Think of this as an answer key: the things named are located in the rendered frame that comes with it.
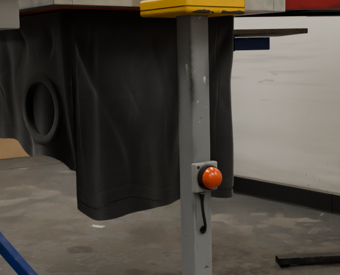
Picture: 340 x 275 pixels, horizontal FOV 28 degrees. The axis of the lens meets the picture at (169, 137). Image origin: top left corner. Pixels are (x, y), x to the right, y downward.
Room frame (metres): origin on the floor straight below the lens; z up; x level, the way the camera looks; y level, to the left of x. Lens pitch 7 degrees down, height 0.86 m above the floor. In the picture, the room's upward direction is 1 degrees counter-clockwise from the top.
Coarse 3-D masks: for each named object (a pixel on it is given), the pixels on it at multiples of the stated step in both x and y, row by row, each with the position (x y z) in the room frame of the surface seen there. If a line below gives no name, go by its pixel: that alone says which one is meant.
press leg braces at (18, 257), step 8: (0, 232) 2.48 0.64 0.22; (0, 240) 2.45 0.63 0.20; (0, 248) 2.44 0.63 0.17; (8, 248) 2.44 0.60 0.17; (8, 256) 2.43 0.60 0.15; (16, 256) 2.43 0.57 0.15; (16, 264) 2.42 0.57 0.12; (24, 264) 2.42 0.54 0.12; (16, 272) 2.42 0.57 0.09; (24, 272) 2.40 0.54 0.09; (32, 272) 2.41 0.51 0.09
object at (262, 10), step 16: (32, 0) 1.28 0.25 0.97; (48, 0) 1.23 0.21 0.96; (64, 0) 1.23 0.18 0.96; (80, 0) 1.25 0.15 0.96; (96, 0) 1.27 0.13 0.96; (112, 0) 1.29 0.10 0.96; (128, 0) 1.31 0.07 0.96; (144, 0) 1.33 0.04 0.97; (256, 0) 1.51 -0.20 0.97; (272, 0) 1.54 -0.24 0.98
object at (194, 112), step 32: (160, 0) 1.15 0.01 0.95; (192, 0) 1.10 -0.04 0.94; (224, 0) 1.14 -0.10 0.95; (192, 32) 1.16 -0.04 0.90; (192, 64) 1.16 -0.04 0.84; (192, 96) 1.16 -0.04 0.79; (192, 128) 1.16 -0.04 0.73; (192, 160) 1.16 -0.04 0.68; (192, 192) 1.16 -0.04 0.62; (192, 224) 1.16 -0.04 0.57; (192, 256) 1.16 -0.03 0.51
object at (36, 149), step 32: (0, 32) 1.57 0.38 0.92; (32, 32) 1.44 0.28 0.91; (0, 64) 1.59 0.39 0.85; (32, 64) 1.45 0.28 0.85; (0, 96) 1.62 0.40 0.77; (32, 96) 1.48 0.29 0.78; (64, 96) 1.35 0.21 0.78; (0, 128) 1.63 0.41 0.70; (32, 128) 1.46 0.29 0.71; (64, 128) 1.37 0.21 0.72; (64, 160) 1.40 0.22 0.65
